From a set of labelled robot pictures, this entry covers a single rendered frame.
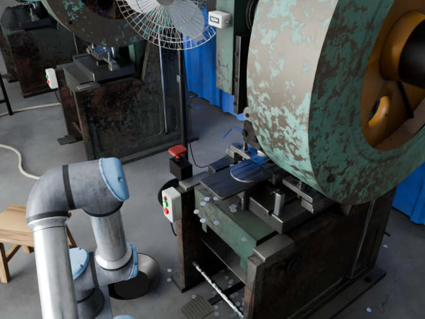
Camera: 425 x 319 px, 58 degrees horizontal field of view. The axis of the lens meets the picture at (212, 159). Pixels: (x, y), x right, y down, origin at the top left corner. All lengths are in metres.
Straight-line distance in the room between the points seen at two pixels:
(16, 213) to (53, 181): 1.21
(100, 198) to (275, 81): 0.51
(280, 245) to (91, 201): 0.68
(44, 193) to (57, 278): 0.20
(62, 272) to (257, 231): 0.71
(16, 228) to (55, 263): 1.14
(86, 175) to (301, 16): 0.60
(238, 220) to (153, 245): 0.93
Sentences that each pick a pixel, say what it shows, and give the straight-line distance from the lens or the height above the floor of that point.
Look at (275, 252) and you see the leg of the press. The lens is 1.36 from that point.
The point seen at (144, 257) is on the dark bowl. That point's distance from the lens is 2.15.
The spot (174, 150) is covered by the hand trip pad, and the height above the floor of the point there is 0.76.
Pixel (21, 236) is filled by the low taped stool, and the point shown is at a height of 0.33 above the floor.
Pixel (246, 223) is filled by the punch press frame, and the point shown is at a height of 0.65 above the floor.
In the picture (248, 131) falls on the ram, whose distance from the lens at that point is 1.39.
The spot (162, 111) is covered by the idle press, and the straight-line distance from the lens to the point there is 3.01.
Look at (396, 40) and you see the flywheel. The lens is 1.02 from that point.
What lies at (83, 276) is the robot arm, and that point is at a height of 0.64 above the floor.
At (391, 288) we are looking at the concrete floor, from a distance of 2.25.
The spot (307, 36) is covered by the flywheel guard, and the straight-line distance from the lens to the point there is 0.73.
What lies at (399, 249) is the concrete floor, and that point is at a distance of 2.48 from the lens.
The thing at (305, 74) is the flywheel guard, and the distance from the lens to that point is 0.73.
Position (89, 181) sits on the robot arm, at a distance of 0.98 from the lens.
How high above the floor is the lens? 1.61
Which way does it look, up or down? 33 degrees down
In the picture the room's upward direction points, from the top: straight up
